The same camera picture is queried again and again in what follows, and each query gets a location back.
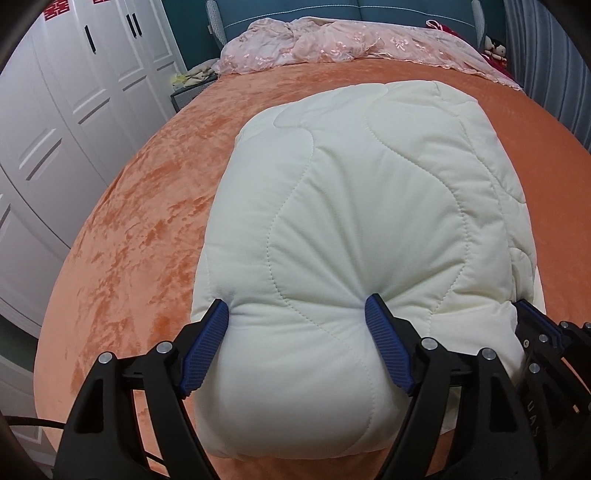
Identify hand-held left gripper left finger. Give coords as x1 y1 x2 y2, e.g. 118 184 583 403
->
55 299 230 480

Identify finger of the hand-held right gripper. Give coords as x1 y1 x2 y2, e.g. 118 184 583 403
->
512 299 591 354
519 344 591 480

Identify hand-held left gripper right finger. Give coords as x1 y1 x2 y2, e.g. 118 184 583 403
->
365 295 539 480

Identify white quilted duvet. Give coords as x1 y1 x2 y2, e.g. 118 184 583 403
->
189 80 548 462

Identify orange plush blanket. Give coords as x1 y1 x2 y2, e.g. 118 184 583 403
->
32 60 591 480

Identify dark bedside table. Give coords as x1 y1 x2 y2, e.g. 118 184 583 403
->
170 76 218 116

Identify grey pleated curtain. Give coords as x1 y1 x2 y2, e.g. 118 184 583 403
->
501 0 591 149

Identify white panelled wardrobe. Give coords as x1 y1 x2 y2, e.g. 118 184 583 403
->
0 0 190 339

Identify pale artificial flowers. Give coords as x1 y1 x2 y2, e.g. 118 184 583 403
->
168 58 221 89

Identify small plush doll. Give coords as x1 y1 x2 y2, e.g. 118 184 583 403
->
480 36 509 63

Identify red cloth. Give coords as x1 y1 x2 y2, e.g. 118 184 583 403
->
425 18 514 81

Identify pink lace bedspread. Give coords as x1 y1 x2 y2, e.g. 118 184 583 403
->
212 16 525 90

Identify blue padded headboard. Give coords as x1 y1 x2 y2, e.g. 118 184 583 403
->
205 0 488 48

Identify black cable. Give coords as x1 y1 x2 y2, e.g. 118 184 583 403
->
0 413 167 480

